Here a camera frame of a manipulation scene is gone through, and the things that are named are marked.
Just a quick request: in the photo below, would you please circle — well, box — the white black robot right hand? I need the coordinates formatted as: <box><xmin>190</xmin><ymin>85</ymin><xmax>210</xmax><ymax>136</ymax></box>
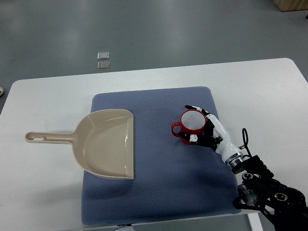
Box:
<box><xmin>174</xmin><ymin>105</ymin><xmax>244</xmax><ymax>167</ymax></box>

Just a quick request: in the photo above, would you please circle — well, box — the red cup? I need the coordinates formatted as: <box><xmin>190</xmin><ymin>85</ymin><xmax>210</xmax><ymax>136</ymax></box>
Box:
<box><xmin>171</xmin><ymin>109</ymin><xmax>207</xmax><ymax>145</ymax></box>

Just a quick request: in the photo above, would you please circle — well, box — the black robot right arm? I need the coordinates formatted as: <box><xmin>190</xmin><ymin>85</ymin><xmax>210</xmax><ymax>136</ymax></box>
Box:
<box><xmin>231</xmin><ymin>128</ymin><xmax>308</xmax><ymax>231</ymax></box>

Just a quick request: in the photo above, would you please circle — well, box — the beige plastic dustpan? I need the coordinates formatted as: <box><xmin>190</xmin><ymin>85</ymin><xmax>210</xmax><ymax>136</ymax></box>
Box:
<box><xmin>25</xmin><ymin>109</ymin><xmax>135</xmax><ymax>180</ymax></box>

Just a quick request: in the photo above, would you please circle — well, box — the blue fabric mat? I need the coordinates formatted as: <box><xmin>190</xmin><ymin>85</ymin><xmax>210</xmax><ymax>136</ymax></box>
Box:
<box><xmin>81</xmin><ymin>87</ymin><xmax>238</xmax><ymax>226</ymax></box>

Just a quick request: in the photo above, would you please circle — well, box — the white table leg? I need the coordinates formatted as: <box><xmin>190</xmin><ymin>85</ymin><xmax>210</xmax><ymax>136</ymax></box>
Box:
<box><xmin>247</xmin><ymin>213</ymin><xmax>263</xmax><ymax>231</ymax></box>

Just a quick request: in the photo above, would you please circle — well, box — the upper grey floor plate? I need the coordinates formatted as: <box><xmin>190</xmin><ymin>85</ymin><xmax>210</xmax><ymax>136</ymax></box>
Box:
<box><xmin>97</xmin><ymin>51</ymin><xmax>110</xmax><ymax>60</ymax></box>

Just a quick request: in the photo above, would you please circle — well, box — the wooden box corner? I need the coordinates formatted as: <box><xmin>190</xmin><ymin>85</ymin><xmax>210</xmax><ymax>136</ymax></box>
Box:
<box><xmin>273</xmin><ymin>0</ymin><xmax>308</xmax><ymax>12</ymax></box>

